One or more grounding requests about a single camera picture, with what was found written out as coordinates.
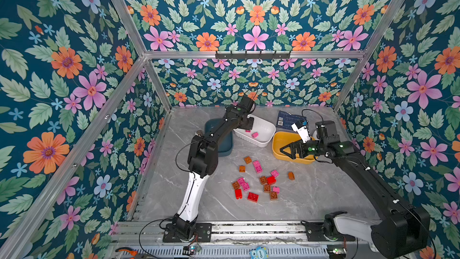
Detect orange brown lego brick center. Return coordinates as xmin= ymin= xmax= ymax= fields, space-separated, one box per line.
xmin=259 ymin=176 xmax=267 ymax=185

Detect white plastic container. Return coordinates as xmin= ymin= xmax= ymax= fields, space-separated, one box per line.
xmin=234 ymin=115 xmax=276 ymax=147

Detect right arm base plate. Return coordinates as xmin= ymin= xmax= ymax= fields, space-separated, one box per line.
xmin=301 ymin=221 xmax=356 ymax=242

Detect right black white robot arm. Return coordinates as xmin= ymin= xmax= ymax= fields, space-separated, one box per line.
xmin=280 ymin=120 xmax=430 ymax=259

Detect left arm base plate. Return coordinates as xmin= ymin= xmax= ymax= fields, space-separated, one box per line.
xmin=162 ymin=223 xmax=213 ymax=243

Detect black hook rail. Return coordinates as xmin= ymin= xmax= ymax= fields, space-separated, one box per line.
xmin=214 ymin=51 xmax=291 ymax=61

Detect pink double lego brick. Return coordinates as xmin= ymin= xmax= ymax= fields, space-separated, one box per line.
xmin=252 ymin=161 xmax=263 ymax=174

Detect orange lego brick bottom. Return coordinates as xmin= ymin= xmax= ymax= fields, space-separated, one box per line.
xmin=270 ymin=191 xmax=278 ymax=200

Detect teal plastic container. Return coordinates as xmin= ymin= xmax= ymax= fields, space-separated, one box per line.
xmin=204 ymin=118 xmax=234 ymax=157

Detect blue owl toy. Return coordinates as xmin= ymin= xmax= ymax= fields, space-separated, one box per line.
xmin=250 ymin=247 xmax=268 ymax=259

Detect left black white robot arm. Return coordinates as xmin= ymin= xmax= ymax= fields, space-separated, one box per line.
xmin=170 ymin=95 xmax=255 ymax=240

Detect pink lego brick cluster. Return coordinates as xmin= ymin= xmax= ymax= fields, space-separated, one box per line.
xmin=237 ymin=177 xmax=250 ymax=191

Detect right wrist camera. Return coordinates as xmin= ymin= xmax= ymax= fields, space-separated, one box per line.
xmin=291 ymin=120 xmax=311 ymax=143

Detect large red lego brick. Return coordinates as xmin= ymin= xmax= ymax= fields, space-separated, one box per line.
xmin=247 ymin=192 xmax=259 ymax=203

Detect yellow plastic container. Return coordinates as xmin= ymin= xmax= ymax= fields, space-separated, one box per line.
xmin=272 ymin=131 xmax=315 ymax=164

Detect dark blue printed card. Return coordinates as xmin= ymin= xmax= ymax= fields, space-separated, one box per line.
xmin=276 ymin=110 xmax=307 ymax=132

